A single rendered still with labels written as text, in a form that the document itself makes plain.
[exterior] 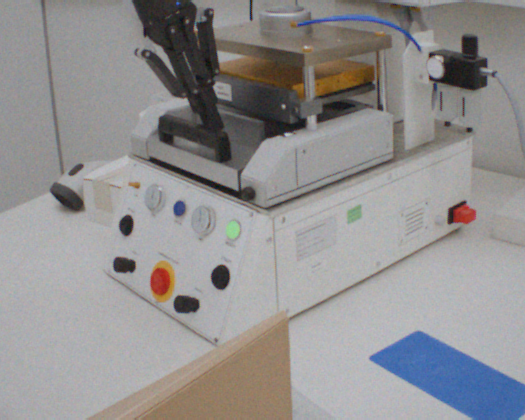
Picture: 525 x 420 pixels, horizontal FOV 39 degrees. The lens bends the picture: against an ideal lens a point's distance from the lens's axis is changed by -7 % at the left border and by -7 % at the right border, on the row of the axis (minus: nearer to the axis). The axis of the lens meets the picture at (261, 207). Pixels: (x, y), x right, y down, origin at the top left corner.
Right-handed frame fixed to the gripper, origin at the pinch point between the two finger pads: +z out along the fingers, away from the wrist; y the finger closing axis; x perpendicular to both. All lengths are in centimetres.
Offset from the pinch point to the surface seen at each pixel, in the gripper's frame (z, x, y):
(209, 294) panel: 17.2, 10.5, 16.3
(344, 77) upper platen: 3.5, 10.0, -17.4
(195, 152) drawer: 4.1, 0.9, 4.8
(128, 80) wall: 38, -110, -39
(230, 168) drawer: 4.0, 9.5, 5.3
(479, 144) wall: 45, -1, -57
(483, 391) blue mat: 27, 47, 5
